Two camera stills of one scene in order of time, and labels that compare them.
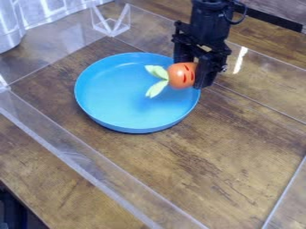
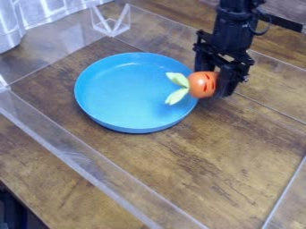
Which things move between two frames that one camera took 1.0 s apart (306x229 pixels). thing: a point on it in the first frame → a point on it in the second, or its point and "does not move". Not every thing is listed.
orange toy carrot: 179,77 → 201,83
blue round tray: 110,94 does not move
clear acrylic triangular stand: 111,27 does not move
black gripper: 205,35 → 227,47
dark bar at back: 269,19 does not move
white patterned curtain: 19,14 does not move
